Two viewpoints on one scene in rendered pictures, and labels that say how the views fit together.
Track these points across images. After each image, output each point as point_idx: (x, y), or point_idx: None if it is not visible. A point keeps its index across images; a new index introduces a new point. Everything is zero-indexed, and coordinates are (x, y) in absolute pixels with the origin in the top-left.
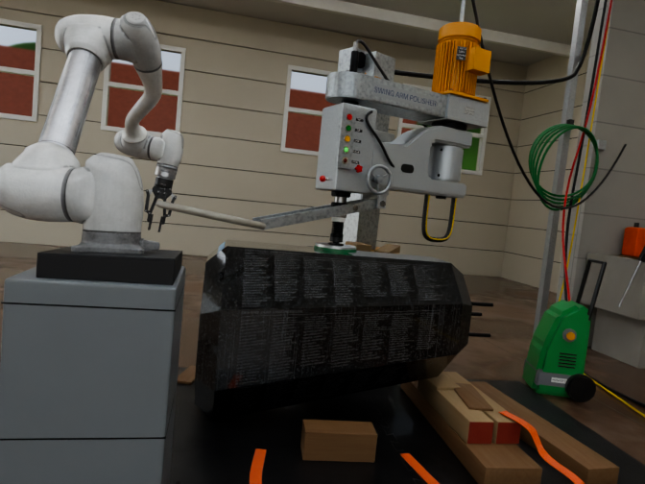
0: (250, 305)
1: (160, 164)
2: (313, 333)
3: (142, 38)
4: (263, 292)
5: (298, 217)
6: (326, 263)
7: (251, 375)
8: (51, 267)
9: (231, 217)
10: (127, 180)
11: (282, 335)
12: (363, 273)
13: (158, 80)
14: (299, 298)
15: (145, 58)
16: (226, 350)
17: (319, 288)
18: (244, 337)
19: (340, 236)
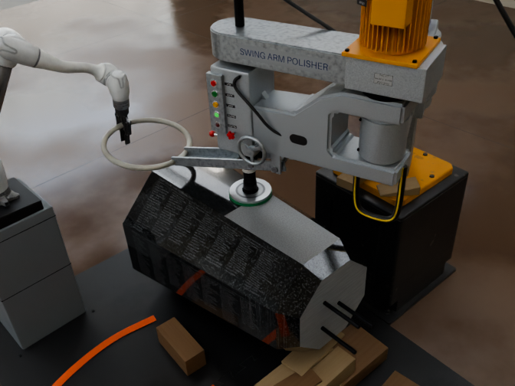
0: (137, 228)
1: (112, 99)
2: (172, 266)
3: (5, 57)
4: (149, 221)
5: (199, 161)
6: (200, 214)
7: (147, 272)
8: None
9: (119, 163)
10: None
11: (155, 257)
12: (218, 237)
13: (46, 67)
14: (165, 237)
15: (19, 63)
16: (131, 249)
17: (181, 235)
18: (137, 246)
19: (246, 185)
